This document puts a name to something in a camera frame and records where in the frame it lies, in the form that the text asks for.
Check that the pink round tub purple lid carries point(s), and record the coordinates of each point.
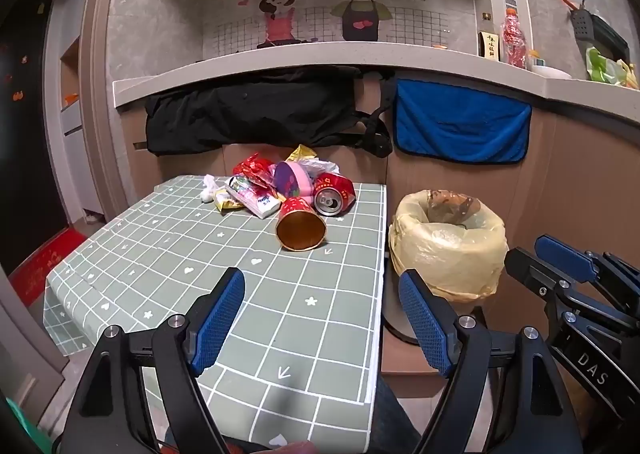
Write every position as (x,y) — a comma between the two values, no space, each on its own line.
(292,179)

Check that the white bowl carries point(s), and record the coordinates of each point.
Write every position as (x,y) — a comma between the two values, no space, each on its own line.
(550,73)

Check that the red soda can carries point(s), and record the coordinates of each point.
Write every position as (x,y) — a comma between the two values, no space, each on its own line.
(336,188)

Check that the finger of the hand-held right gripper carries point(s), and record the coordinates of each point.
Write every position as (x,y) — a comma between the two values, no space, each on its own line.
(565,256)
(530,269)

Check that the green and yellow bag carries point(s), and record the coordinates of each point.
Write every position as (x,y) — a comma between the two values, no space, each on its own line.
(602,67)

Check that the black door with stickers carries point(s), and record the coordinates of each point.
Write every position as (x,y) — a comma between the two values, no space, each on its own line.
(30,134)

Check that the cartoon wall mural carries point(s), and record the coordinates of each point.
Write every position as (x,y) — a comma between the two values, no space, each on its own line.
(310,9)

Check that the teal plastic object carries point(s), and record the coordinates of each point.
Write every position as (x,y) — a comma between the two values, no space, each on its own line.
(27,429)

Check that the blue towel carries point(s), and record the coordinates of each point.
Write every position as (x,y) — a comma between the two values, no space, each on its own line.
(460,124)

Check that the black hanging cloth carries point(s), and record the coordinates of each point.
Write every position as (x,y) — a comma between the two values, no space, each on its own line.
(240,109)

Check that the person's leg in jeans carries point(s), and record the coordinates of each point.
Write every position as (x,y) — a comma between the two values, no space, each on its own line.
(395,419)

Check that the green checked tablecloth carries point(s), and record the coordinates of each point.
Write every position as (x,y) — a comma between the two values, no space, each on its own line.
(165,259)

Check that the white built-in cabinet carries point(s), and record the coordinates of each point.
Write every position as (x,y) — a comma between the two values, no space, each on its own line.
(72,144)

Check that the yellow snack wrapper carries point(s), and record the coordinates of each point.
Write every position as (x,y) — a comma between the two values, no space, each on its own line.
(226,201)

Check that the red doormat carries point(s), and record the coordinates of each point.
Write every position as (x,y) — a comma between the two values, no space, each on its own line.
(45,266)

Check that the dark sauce bottle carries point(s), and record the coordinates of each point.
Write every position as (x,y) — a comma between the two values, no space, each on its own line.
(490,45)

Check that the grey utensil holder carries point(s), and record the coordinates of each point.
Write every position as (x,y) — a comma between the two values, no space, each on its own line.
(581,27)

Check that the white tissue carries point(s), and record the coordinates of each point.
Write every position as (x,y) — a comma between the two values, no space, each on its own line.
(209,188)

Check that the white plastic bag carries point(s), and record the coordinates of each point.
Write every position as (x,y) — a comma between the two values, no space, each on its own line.
(322,167)

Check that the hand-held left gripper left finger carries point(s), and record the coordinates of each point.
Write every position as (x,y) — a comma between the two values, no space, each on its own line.
(220,314)

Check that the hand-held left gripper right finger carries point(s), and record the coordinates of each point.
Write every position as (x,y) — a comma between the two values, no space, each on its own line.
(422,324)

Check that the red paper cup gold inside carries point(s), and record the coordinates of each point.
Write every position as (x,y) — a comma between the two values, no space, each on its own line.
(300,229)

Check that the red drink bottle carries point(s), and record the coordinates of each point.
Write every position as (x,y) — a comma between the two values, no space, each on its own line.
(515,39)

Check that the white tissue packet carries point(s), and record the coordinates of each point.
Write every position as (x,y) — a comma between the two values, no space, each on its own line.
(255,199)

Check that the red wrapper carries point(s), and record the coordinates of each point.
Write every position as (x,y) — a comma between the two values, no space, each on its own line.
(252,168)

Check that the small yellow lid jar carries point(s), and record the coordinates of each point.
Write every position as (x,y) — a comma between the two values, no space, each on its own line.
(534,57)

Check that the grey stone countertop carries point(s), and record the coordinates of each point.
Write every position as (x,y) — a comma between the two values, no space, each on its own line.
(300,62)

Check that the gold foil wrapper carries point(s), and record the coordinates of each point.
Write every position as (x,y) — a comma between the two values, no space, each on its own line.
(300,153)

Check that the white bin with yellow liner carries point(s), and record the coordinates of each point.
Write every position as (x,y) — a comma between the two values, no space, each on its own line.
(450,254)

